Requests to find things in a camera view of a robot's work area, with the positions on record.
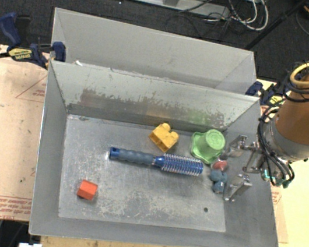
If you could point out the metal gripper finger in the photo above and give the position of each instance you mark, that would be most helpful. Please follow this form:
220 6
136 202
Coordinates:
236 187
237 146

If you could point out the blue-grey and red toy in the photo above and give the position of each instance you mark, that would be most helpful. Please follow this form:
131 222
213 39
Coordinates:
218 176

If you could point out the green plastic cup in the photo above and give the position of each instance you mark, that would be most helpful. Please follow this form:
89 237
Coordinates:
208 145

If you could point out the yellow toy building block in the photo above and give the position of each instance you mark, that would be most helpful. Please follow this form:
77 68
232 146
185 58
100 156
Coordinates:
164 137

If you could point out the blue hairbrush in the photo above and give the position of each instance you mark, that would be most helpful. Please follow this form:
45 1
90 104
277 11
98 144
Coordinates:
148 159

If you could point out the grey metal bin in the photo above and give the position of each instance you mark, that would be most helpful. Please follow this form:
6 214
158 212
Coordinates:
143 201

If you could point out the orange-red cube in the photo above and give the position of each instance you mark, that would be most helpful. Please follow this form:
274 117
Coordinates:
87 189

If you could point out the brown cardboard board, red print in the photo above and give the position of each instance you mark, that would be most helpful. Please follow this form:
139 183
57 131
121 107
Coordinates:
12 124

